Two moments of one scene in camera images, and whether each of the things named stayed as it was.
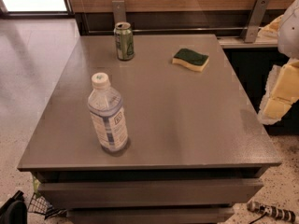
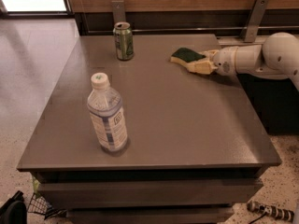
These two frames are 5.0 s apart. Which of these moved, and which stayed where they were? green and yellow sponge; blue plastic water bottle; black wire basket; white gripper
Moved: white gripper
Stayed: blue plastic water bottle; black wire basket; green and yellow sponge
